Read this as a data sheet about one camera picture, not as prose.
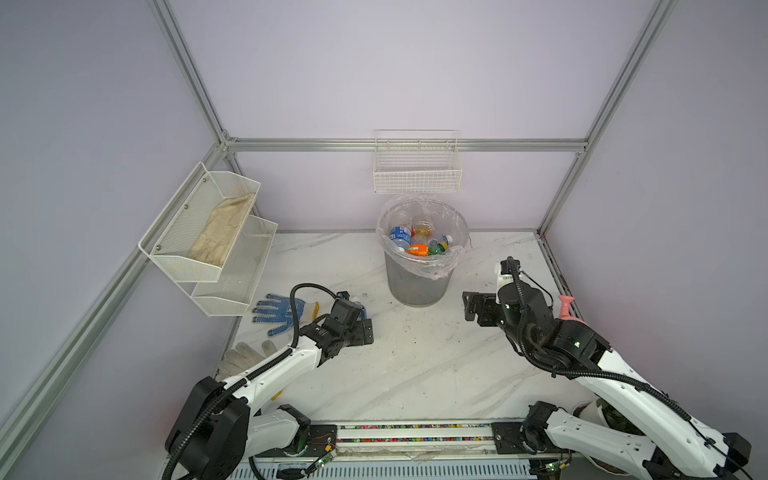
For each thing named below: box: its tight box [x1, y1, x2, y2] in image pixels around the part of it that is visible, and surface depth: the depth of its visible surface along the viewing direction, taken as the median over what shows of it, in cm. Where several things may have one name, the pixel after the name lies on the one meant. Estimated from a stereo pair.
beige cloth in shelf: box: [188, 193, 255, 267], surface depth 81 cm
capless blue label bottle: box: [389, 226, 411, 250], surface depth 85 cm
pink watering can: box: [558, 295, 587, 324], surface depth 90 cm
